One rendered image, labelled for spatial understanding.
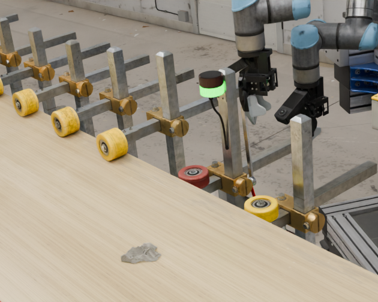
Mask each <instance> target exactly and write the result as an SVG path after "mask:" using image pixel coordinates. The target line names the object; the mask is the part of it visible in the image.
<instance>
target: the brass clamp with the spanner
mask: <svg viewBox="0 0 378 302"><path fill-rule="evenodd" d="M218 165H219V167H217V168H212V167H211V165H210V166H208V167H206V168H207V169H208V171H209V176H210V177H211V176H213V175H215V176H217V177H219V178H221V188H220V189H219V190H221V191H223V192H225V193H227V194H230V195H232V196H234V197H236V196H238V195H240V196H242V197H245V196H247V195H248V194H249V193H250V192H251V190H252V187H253V182H252V181H251V180H250V179H249V178H247V174H246V173H243V174H241V175H240V176H238V177H235V178H234V179H233V178H231V177H229V176H227V175H225V174H224V164H223V163H220V162H218Z"/></svg>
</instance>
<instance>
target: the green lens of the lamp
mask: <svg viewBox="0 0 378 302"><path fill-rule="evenodd" d="M223 93H224V84H223V85H222V86H220V87H216V88H213V89H205V88H202V87H201V86H200V94H201V96H204V97H216V96H220V95H222V94H223Z"/></svg>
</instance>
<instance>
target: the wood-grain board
mask: <svg viewBox="0 0 378 302"><path fill-rule="evenodd" d="M149 242H150V243H152V244H153V245H154V246H157V248H156V250H155V251H156V252H158V253H160V254H161V256H160V257H159V258H158V259H157V260H156V261H151V262H148V261H139V262H137V263H131V262H124V261H121V255H123V254H126V253H127V251H128V250H130V249H131V248H132V247H138V246H141V245H142V244H144V243H149ZM0 301H1V302H378V275H376V274H374V273H372V272H370V271H368V270H366V269H364V268H362V267H360V266H358V265H356V264H353V263H351V262H349V261H347V260H345V259H343V258H341V257H339V256H337V255H335V254H333V253H331V252H328V251H327V250H324V249H322V248H321V247H318V246H316V245H315V244H312V243H310V242H309V241H306V240H304V239H302V238H300V237H298V236H296V235H294V234H292V233H290V232H288V231H286V230H284V229H282V228H280V227H278V226H275V225H273V224H271V223H269V222H267V221H265V220H263V219H261V218H259V217H257V216H255V215H253V214H251V213H249V212H246V211H245V210H243V209H240V208H239V207H237V206H234V205H233V204H231V203H228V202H227V201H224V200H222V199H220V198H218V197H216V196H214V195H212V194H210V193H208V192H206V191H204V190H202V189H199V188H197V187H195V186H193V185H191V184H189V183H187V182H185V181H183V180H181V179H179V178H177V177H175V176H173V175H171V174H169V173H167V172H165V171H163V170H161V169H159V168H157V167H155V166H153V165H151V164H148V163H146V162H144V161H142V160H140V159H138V158H136V157H134V156H132V155H130V154H128V153H126V154H125V155H123V156H120V157H118V158H116V159H113V160H111V161H107V160H105V159H104V158H103V157H102V156H101V155H100V153H99V151H98V148H97V144H96V138H95V137H93V136H91V135H89V134H87V133H85V132H83V131H81V130H78V131H77V132H74V133H72V134H69V135H66V136H64V137H60V136H59V135H58V134H57V133H56V132H55V130H54V128H53V126H52V122H51V116H50V115H48V114H46V113H43V112H42V111H40V110H38V111H36V112H35V113H31V114H29V115H26V116H20V115H19V114H18V113H17V111H16V110H15V108H14V105H13V100H12V97H11V96H9V95H7V94H5V93H3V94H2V95H0Z"/></svg>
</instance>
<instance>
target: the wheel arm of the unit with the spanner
mask: <svg viewBox="0 0 378 302"><path fill-rule="evenodd" d="M291 152H292V150H291V138H289V139H287V140H284V141H282V142H280V143H278V144H276V145H274V146H272V147H270V148H268V149H266V150H264V151H262V152H260V153H258V154H256V155H254V156H252V157H251V159H252V166H253V172H254V171H256V170H258V169H260V168H262V167H264V166H266V165H268V164H270V163H272V162H274V161H276V160H278V159H280V158H282V157H284V156H286V155H288V154H290V153H291ZM242 169H243V173H246V174H247V175H248V174H249V173H248V165H247V160H246V159H245V160H243V161H242ZM220 188H221V178H219V177H217V176H215V175H213V176H211V177H209V184H208V186H206V187H205V188H202V190H204V191H206V192H208V193H210V194H211V193H213V192H215V191H216V190H218V189H220Z"/></svg>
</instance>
